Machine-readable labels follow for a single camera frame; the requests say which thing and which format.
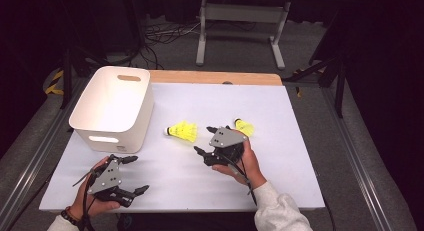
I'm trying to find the dark bead bracelet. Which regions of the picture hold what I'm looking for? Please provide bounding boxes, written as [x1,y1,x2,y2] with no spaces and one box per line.
[60,205,83,227]

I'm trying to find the hand-held gripper cable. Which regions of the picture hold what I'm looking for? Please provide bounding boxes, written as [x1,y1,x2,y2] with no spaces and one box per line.
[80,177,97,231]
[223,155,258,207]

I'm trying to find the black tripod stand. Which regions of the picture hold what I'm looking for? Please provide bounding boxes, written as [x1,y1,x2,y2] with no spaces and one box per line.
[59,44,111,110]
[283,54,348,119]

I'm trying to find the tangle of black floor cables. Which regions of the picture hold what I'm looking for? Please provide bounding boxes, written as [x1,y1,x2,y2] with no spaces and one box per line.
[144,20,201,46]

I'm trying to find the right hand-held gripper cable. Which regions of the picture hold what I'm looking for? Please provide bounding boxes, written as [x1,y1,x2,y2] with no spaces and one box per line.
[223,155,258,207]

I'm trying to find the person's left hand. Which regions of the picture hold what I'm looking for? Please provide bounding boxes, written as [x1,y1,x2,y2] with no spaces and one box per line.
[68,155,121,222]

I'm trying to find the person's right hand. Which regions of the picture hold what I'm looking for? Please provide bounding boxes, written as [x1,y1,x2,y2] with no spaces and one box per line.
[211,130,268,190]

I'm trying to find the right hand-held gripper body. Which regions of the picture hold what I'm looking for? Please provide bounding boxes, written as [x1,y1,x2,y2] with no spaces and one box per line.
[203,125,249,167]

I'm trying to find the aluminium floor rail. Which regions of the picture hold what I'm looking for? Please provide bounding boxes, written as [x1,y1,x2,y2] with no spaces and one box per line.
[0,77,88,223]
[321,87,394,231]

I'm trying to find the white plastic storage bin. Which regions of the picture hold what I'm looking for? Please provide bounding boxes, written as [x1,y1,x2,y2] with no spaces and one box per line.
[68,65,155,153]

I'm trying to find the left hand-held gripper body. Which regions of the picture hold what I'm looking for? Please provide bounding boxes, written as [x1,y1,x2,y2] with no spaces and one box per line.
[86,154,136,208]

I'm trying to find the left hand-held gripper cable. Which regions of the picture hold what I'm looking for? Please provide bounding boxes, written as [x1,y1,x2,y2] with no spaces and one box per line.
[80,177,97,231]

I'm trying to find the grey metal desk frame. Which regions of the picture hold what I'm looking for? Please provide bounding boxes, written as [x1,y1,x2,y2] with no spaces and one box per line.
[195,0,292,70]

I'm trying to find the person's legs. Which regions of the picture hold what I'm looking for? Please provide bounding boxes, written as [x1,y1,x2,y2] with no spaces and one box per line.
[116,211,258,231]

